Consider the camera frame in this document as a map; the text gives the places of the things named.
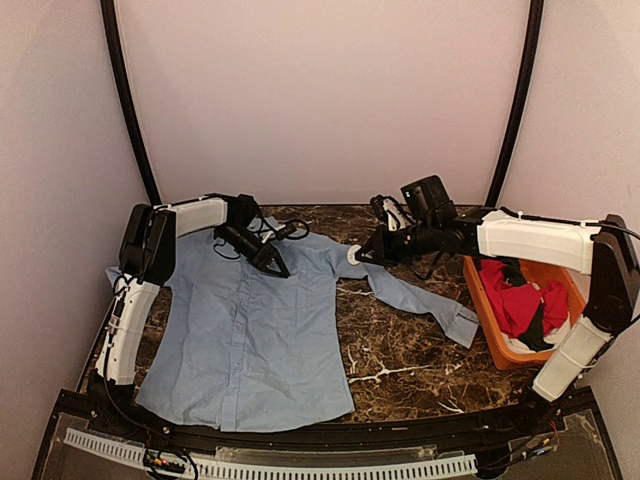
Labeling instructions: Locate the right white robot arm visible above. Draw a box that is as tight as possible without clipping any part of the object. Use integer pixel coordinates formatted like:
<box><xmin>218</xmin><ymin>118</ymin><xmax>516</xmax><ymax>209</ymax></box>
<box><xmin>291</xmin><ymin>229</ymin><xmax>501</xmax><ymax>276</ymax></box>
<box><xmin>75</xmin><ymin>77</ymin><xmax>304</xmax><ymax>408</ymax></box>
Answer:
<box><xmin>354</xmin><ymin>175</ymin><xmax>639</xmax><ymax>434</ymax></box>

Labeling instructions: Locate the white slotted cable duct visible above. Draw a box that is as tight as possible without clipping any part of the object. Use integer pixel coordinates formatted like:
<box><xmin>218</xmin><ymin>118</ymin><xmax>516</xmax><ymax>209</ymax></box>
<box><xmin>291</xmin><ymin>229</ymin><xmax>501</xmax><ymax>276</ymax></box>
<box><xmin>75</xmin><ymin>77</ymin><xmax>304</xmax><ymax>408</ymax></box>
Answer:
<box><xmin>63</xmin><ymin>427</ymin><xmax>478</xmax><ymax>480</ymax></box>

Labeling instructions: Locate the orange plastic basin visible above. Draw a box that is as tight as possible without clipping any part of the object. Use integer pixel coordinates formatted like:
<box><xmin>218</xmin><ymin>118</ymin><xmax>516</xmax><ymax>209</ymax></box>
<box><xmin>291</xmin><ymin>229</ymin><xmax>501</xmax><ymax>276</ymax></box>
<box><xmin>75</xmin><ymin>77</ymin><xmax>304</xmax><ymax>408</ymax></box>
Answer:
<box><xmin>463</xmin><ymin>257</ymin><xmax>586</xmax><ymax>370</ymax></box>

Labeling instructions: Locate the red garment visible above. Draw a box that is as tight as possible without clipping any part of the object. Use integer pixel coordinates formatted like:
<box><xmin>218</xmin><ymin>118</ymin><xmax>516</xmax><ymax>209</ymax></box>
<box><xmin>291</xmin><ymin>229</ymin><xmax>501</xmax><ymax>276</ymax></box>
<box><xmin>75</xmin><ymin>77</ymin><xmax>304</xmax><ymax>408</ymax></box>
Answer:
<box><xmin>479</xmin><ymin>260</ymin><xmax>571</xmax><ymax>352</ymax></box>

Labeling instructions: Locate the black frame post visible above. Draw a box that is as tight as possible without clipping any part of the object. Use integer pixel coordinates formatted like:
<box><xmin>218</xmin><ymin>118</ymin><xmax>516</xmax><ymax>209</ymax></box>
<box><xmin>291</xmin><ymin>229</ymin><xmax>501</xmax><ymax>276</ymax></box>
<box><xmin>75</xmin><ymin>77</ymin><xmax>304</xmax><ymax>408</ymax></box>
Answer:
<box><xmin>100</xmin><ymin>0</ymin><xmax>161</xmax><ymax>205</ymax></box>
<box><xmin>484</xmin><ymin>0</ymin><xmax>545</xmax><ymax>207</ymax></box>

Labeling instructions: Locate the black front rail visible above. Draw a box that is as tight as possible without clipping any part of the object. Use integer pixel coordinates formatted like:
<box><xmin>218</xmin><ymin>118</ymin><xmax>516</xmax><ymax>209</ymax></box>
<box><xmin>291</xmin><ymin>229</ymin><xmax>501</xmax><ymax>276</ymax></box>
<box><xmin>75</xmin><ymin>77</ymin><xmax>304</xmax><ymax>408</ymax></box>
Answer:
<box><xmin>48</xmin><ymin>387</ymin><xmax>598</xmax><ymax>459</ymax></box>

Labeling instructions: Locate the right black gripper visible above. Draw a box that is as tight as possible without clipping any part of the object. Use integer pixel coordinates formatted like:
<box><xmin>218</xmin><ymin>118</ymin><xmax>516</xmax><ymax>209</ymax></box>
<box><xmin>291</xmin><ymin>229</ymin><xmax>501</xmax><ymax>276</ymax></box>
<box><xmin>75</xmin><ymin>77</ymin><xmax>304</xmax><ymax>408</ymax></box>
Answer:
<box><xmin>355</xmin><ymin>217</ymin><xmax>439</xmax><ymax>266</ymax></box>

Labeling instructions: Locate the right black frame post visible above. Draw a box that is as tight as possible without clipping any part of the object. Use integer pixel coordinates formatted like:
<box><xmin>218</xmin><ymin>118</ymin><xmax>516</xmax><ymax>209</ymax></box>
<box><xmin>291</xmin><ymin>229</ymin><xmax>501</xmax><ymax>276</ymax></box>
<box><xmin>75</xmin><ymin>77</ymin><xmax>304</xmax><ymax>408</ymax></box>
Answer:
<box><xmin>484</xmin><ymin>0</ymin><xmax>545</xmax><ymax>207</ymax></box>

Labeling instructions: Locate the light blue shirt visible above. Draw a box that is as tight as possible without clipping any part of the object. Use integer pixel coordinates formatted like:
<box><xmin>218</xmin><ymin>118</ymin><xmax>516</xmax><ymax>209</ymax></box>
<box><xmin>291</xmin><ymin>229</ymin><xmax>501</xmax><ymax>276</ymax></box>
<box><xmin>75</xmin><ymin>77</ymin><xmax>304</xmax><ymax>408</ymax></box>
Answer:
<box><xmin>136</xmin><ymin>230</ymin><xmax>478</xmax><ymax>432</ymax></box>

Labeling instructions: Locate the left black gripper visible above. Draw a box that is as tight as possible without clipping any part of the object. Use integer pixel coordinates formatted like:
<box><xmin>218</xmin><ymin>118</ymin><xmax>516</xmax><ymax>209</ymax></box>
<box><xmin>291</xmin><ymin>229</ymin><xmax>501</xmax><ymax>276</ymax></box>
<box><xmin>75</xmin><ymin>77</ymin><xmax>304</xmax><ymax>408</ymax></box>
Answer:
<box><xmin>219</xmin><ymin>223</ymin><xmax>291</xmax><ymax>277</ymax></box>

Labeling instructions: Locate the white garment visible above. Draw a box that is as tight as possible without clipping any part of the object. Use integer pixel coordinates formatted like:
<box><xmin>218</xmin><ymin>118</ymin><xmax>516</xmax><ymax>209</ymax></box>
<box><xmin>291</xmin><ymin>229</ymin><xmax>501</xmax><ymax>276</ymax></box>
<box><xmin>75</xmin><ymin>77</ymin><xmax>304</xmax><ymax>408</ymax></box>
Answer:
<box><xmin>502</xmin><ymin>319</ymin><xmax>571</xmax><ymax>355</ymax></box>

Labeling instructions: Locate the left black frame post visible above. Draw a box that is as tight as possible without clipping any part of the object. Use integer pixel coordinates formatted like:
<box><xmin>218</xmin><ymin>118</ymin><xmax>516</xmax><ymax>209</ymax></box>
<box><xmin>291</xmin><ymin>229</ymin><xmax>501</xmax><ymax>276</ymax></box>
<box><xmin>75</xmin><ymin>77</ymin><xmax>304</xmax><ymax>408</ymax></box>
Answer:
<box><xmin>100</xmin><ymin>0</ymin><xmax>161</xmax><ymax>205</ymax></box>

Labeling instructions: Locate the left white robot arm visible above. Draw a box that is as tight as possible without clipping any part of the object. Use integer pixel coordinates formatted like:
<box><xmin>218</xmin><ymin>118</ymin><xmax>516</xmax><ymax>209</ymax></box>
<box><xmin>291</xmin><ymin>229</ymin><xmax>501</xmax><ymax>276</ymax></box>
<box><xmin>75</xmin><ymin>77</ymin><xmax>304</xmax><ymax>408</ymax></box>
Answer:
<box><xmin>97</xmin><ymin>194</ymin><xmax>296</xmax><ymax>386</ymax></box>

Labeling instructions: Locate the round iridescent brooch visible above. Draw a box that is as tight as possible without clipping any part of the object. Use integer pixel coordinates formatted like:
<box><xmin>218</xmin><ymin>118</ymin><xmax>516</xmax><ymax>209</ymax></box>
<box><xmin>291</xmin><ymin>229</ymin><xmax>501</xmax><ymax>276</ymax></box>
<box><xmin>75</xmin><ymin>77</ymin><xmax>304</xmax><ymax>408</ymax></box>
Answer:
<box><xmin>347</xmin><ymin>244</ymin><xmax>361</xmax><ymax>266</ymax></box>

